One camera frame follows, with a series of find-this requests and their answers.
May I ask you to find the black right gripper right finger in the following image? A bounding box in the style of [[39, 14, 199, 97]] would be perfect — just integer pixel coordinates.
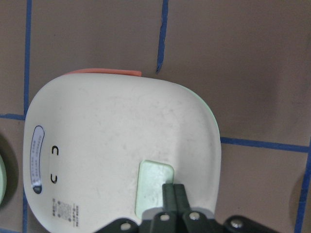
[[173, 184, 214, 233]]

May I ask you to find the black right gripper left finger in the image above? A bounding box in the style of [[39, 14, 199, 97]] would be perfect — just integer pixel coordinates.
[[150, 183, 177, 233]]

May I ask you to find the green plate right side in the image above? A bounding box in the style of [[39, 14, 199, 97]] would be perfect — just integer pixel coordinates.
[[0, 154, 10, 209]]

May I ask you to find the white rice cooker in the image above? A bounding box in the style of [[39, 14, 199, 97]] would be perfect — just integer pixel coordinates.
[[23, 71, 221, 233]]

